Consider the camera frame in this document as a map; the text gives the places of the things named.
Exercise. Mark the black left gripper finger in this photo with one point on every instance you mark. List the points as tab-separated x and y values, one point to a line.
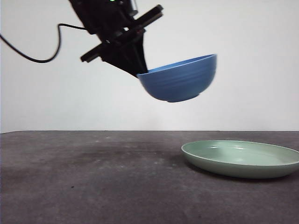
121	61
141	56

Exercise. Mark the pale green plate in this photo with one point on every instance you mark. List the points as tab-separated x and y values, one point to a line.
233	168

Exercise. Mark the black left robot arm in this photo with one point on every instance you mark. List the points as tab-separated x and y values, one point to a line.
93	9

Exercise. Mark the blue ribbed bowl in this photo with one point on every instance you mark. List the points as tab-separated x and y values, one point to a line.
177	81

